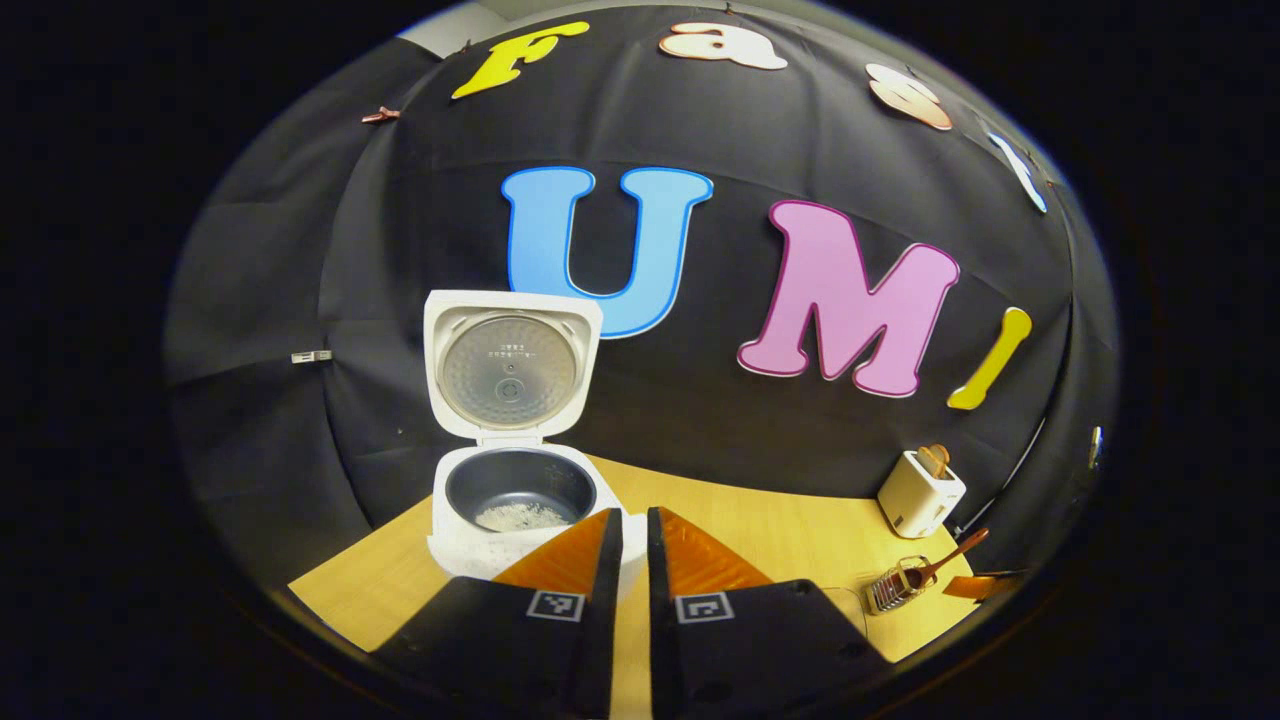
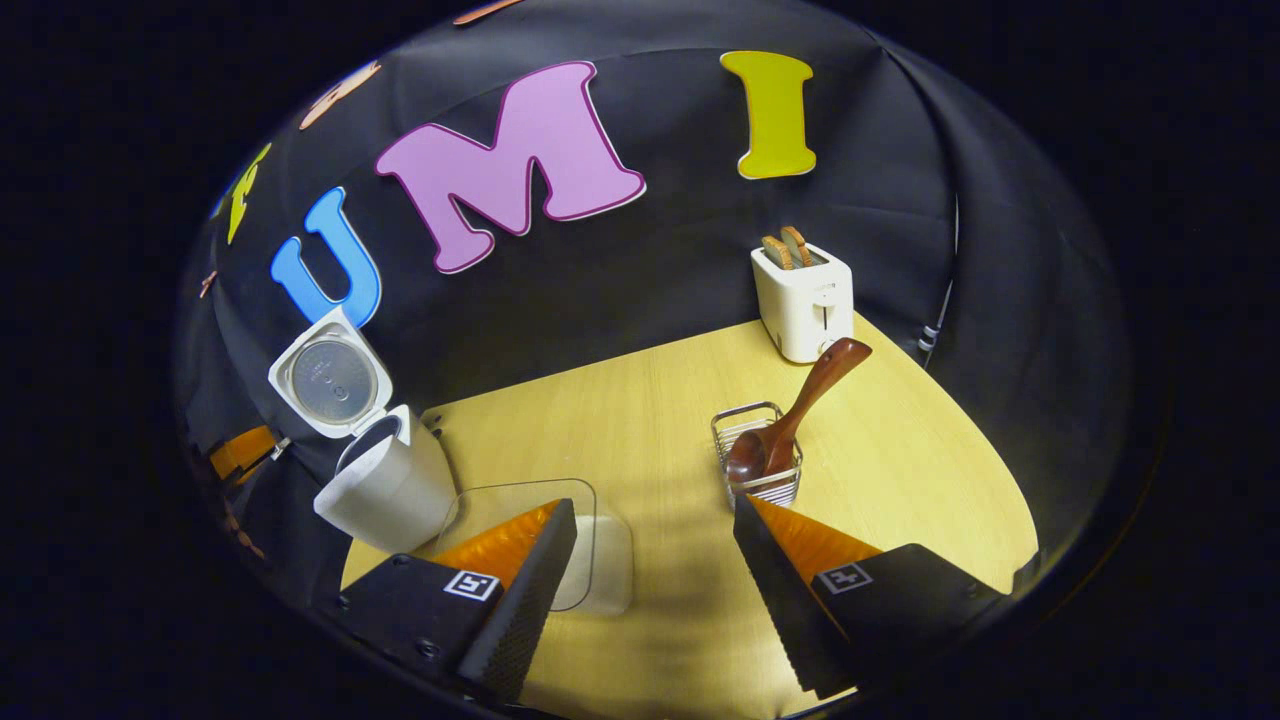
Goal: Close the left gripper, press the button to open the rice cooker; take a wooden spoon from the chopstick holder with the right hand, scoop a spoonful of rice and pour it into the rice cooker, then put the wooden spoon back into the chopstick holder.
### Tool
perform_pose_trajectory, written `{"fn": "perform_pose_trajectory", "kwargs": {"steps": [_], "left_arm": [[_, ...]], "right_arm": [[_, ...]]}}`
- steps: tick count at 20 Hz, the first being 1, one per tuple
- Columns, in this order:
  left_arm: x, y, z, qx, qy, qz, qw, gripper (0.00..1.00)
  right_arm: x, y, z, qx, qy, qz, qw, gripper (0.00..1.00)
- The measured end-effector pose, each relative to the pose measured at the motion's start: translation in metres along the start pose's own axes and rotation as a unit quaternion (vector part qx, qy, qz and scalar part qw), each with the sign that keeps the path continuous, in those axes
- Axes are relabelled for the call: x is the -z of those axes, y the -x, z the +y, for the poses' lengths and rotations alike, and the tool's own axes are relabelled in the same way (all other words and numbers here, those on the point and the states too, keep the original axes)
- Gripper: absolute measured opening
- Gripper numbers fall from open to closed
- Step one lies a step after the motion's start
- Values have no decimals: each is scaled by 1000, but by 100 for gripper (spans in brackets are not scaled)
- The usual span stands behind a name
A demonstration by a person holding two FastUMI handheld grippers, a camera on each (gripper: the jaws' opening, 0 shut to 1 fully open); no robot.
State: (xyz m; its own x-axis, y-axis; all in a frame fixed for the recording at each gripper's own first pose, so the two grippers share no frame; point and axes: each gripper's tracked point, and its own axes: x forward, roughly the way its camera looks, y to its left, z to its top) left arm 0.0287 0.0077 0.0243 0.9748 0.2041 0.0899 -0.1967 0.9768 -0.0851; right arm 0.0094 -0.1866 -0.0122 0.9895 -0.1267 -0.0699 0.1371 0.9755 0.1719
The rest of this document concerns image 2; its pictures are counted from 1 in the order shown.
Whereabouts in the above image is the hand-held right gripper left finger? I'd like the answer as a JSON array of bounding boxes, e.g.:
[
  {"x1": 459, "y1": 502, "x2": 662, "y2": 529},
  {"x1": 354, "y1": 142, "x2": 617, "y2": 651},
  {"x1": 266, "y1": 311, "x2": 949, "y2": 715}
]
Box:
[{"x1": 338, "y1": 498, "x2": 579, "y2": 705}]

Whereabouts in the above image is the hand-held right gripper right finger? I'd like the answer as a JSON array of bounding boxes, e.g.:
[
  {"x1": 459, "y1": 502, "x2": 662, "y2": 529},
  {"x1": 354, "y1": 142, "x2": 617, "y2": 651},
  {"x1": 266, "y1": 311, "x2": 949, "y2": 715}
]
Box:
[{"x1": 733, "y1": 494, "x2": 1006, "y2": 701}]

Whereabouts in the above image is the metal wire chopstick holder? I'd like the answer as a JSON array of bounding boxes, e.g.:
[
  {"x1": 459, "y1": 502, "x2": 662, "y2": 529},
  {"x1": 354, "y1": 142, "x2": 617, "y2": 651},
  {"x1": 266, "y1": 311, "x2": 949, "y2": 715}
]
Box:
[{"x1": 710, "y1": 401, "x2": 805, "y2": 510}]

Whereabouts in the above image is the white rice cooker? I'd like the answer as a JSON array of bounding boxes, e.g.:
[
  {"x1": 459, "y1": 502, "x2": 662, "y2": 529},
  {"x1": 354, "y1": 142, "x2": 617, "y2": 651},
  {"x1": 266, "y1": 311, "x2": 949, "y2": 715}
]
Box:
[{"x1": 267, "y1": 305, "x2": 460, "y2": 557}]

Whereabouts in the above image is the brown wooden spoon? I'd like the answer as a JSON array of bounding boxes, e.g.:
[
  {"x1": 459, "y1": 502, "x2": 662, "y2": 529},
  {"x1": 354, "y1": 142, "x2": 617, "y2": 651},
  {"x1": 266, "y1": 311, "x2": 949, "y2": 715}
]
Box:
[{"x1": 724, "y1": 337, "x2": 874, "y2": 489}]

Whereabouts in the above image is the clear plastic container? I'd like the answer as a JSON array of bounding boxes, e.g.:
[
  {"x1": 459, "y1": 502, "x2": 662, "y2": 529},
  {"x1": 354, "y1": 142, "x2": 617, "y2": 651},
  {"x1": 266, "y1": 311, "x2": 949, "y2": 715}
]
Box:
[{"x1": 433, "y1": 477, "x2": 637, "y2": 617}]

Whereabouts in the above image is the white toaster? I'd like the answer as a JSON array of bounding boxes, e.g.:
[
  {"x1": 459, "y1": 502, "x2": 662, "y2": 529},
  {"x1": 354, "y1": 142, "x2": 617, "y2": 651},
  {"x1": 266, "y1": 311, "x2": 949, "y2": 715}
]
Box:
[{"x1": 750, "y1": 240, "x2": 855, "y2": 365}]

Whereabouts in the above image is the black backdrop cloth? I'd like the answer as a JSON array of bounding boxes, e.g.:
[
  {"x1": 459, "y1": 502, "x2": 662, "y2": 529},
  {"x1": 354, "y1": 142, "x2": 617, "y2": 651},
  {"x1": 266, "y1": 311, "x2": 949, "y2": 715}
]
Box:
[{"x1": 175, "y1": 0, "x2": 1131, "y2": 601}]

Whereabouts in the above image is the black cable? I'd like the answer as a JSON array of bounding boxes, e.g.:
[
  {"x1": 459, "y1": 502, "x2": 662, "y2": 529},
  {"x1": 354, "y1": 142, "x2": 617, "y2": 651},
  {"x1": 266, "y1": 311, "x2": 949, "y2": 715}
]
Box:
[{"x1": 917, "y1": 193, "x2": 962, "y2": 358}]

